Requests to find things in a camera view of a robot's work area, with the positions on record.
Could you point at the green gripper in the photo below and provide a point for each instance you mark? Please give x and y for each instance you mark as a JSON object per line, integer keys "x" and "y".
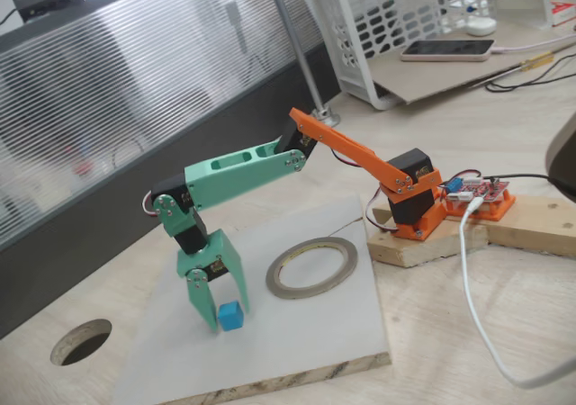
{"x": 211, "y": 261}

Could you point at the blue cube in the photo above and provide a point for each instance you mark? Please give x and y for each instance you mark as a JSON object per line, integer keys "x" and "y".
{"x": 231, "y": 317}

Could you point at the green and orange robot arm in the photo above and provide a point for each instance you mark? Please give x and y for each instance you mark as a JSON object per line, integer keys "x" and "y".
{"x": 243, "y": 180}

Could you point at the white laminated board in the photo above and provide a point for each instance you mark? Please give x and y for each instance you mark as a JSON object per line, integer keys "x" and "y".
{"x": 180, "y": 346}

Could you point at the ribbed glass desk partition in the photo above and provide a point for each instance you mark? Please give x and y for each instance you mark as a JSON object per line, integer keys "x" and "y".
{"x": 135, "y": 85}

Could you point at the white plastic lattice basket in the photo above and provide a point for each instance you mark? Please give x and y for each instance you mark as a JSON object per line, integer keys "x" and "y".
{"x": 355, "y": 85}

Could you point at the red controller circuit board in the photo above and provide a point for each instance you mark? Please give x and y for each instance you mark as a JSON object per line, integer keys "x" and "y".
{"x": 486, "y": 191}

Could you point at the brown cardboard sheet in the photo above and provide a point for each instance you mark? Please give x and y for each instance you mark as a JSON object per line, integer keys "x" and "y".
{"x": 450, "y": 78}

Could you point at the smartphone with pink case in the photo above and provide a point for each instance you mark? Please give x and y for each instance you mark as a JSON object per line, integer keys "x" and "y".
{"x": 445, "y": 49}

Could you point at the white earbuds case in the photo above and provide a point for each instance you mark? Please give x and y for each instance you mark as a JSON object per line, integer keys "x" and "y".
{"x": 480, "y": 27}

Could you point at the grey rounded object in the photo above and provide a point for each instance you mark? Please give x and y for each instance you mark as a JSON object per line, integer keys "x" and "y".
{"x": 564, "y": 153}

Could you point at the red and white box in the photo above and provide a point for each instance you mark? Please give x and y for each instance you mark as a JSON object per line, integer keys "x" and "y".
{"x": 564, "y": 13}

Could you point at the wooden arm base mount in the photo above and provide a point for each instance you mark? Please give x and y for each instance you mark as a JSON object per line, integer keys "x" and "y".
{"x": 427, "y": 252}

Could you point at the metal partition post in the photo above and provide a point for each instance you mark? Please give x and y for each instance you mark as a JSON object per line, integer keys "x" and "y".
{"x": 294, "y": 40}

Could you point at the orange controller board mount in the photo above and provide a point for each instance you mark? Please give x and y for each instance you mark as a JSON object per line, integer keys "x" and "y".
{"x": 499, "y": 211}

